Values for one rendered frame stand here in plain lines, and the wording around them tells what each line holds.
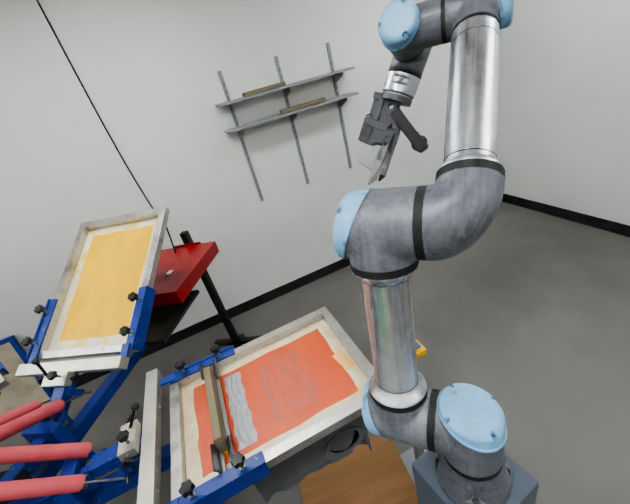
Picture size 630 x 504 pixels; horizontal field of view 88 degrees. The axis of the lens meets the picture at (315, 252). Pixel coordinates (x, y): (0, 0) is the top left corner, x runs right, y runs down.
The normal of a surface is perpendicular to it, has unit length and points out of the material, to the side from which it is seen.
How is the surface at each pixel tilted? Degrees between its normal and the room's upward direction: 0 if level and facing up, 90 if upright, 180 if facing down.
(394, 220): 57
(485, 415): 8
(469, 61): 42
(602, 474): 0
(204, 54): 90
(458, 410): 8
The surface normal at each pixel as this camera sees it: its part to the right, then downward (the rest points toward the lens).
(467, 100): -0.54, -0.28
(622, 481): -0.23, -0.84
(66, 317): -0.26, -0.44
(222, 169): 0.38, 0.37
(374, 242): -0.37, 0.45
